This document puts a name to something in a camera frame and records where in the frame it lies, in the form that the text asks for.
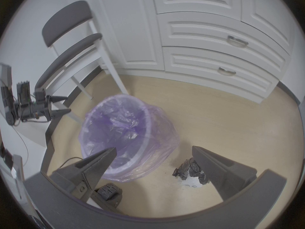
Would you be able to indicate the white printed paper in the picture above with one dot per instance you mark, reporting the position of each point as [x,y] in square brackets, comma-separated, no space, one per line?
[194,182]

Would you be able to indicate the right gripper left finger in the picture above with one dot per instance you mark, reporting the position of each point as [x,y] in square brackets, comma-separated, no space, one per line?
[89,170]

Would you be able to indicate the crumpled black plastic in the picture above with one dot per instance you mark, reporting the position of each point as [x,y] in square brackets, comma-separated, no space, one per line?
[191,167]

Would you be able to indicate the white chair with grey seat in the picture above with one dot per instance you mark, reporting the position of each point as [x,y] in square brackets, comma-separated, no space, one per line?
[66,18]

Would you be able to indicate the white trash bin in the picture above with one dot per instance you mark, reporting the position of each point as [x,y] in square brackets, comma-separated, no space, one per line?
[148,127]

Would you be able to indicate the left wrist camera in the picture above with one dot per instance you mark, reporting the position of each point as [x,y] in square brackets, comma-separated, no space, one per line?
[23,92]

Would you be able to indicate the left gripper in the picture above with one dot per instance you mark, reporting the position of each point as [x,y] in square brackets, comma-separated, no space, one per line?
[35,108]

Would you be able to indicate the white wardrobe with drawers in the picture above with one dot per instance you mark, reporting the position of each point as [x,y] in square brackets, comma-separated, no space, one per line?
[202,32]

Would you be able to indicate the purple plastic bag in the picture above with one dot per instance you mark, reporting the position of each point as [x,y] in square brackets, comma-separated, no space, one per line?
[162,132]

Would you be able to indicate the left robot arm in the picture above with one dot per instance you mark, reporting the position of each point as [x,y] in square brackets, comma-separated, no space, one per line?
[8,108]

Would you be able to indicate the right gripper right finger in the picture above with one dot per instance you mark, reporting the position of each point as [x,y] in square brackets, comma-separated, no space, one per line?
[221,175]

